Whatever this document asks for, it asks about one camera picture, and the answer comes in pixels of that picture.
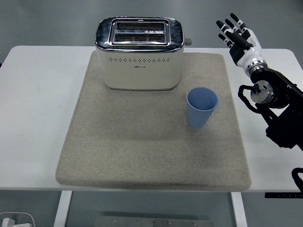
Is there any black table control panel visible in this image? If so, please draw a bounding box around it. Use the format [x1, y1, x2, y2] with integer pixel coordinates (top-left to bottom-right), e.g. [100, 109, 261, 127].
[264, 192, 303, 199]

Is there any white table leg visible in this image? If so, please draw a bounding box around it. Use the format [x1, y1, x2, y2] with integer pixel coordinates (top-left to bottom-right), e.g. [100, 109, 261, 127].
[231, 192, 248, 227]
[53, 190, 73, 227]

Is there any white plastic tray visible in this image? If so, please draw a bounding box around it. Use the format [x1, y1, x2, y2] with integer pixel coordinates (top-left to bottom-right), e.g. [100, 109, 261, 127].
[0, 212, 36, 227]

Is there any beige felt mat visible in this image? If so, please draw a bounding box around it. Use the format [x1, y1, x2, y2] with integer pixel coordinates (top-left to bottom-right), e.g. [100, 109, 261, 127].
[55, 52, 252, 191]

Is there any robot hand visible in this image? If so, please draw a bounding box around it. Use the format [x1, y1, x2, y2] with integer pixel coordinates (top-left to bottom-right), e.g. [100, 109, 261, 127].
[215, 12, 263, 71]

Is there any grey metal plate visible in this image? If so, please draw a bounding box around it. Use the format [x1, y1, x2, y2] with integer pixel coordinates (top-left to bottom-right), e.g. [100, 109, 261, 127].
[94, 215, 215, 227]

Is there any cream and chrome toaster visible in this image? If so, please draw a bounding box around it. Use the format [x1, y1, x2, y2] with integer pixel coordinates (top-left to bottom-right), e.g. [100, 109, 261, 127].
[94, 16, 193, 91]

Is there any blue plastic cup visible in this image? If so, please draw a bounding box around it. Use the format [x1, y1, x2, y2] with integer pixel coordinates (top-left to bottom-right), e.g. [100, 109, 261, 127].
[186, 87, 219, 129]

